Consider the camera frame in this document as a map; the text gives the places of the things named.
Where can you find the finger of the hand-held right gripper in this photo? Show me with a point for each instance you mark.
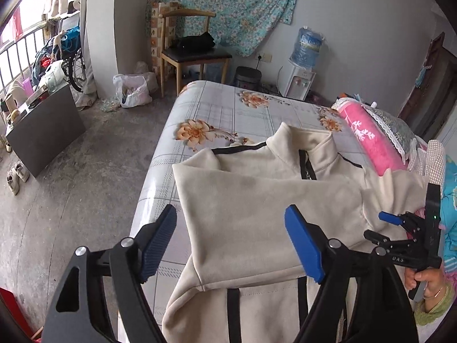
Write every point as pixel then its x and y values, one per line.
pixel 389 217
pixel 373 236

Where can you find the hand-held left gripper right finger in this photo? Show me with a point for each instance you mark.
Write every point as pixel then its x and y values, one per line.
pixel 303 246

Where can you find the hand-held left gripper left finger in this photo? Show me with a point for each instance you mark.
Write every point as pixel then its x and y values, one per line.
pixel 159 246

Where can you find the beige zip jacket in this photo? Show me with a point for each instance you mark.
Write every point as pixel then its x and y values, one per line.
pixel 250 203

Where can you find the person's right forearm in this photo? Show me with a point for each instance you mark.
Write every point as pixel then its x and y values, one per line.
pixel 432 314

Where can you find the person's right hand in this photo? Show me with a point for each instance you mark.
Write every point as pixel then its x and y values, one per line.
pixel 432 278

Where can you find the blue cartoon blanket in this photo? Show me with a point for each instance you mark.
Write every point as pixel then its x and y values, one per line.
pixel 450 193

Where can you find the checked cloth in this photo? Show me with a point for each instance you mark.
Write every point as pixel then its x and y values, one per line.
pixel 435 160

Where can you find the pink blanket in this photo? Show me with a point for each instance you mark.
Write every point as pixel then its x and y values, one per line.
pixel 371 139

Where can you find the lace trimmed pillow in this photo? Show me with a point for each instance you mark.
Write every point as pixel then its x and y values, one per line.
pixel 396 125

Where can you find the brown wooden door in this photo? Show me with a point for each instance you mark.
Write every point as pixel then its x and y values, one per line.
pixel 435 89

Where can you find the bed with floral sheet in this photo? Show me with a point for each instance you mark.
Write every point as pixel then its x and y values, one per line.
pixel 214 114

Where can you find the white plastic bag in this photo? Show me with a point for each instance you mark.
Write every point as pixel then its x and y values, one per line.
pixel 134 93

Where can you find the white shoe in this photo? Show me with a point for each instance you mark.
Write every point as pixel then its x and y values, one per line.
pixel 13 184
pixel 22 171

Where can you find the red box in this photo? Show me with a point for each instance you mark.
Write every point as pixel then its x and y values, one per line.
pixel 14 307

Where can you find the dark grey cabinet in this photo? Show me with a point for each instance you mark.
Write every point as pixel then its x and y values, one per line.
pixel 43 135

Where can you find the white water dispenser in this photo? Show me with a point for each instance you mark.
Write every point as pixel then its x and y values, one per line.
pixel 298 84

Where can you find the black rice cooker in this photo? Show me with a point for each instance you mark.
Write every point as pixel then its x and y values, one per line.
pixel 247 77

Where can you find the blue water bottle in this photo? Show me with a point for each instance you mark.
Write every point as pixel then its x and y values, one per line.
pixel 307 46

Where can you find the wheelchair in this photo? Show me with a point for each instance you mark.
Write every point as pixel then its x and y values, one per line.
pixel 76 75

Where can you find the wooden chair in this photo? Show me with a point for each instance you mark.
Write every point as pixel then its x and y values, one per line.
pixel 192 57

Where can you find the black bag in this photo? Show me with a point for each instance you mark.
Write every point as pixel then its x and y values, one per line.
pixel 196 43

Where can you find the patterned paper bag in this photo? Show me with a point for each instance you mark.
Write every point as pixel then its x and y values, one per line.
pixel 155 35

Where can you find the metal window railing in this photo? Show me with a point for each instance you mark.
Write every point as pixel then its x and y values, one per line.
pixel 14 57

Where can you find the teal floral hanging cloth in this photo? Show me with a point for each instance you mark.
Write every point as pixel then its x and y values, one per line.
pixel 232 0

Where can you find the hanging pink garment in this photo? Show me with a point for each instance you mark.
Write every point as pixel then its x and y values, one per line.
pixel 16 25

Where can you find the wall socket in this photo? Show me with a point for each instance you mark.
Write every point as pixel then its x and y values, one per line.
pixel 264 57

